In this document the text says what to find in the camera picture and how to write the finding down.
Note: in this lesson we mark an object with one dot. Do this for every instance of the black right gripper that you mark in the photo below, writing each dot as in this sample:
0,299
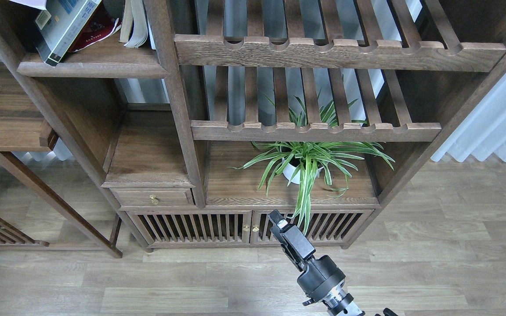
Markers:
321,279

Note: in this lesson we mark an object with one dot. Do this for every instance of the red paperback book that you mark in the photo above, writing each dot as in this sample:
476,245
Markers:
100,26

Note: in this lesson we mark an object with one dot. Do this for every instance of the yellow-green black book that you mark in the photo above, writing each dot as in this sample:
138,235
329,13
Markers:
58,26

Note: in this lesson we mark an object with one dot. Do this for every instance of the white lavender book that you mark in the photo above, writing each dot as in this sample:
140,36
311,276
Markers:
37,4

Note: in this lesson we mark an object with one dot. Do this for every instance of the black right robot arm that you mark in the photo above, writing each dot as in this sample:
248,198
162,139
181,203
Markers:
350,309

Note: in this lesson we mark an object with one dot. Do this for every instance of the beige upright books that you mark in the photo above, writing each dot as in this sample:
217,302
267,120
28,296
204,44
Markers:
135,28

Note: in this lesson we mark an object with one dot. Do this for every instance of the brass cabinet door knobs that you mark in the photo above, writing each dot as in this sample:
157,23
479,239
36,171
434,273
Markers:
248,228

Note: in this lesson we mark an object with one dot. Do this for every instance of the white plant pot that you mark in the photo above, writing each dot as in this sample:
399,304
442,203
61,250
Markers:
292,171

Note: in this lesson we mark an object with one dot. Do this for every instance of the green spider plant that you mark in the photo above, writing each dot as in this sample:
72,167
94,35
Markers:
309,159

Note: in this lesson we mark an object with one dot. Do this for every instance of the brass drawer knob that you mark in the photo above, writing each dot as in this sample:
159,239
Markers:
153,200

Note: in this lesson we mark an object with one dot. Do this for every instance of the dark wooden bookshelf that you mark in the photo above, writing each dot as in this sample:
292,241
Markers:
173,122

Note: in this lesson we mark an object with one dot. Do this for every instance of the white curtain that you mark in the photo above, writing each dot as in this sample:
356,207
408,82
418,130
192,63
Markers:
483,132

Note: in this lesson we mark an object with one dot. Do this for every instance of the wooden side table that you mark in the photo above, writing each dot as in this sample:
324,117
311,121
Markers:
22,129

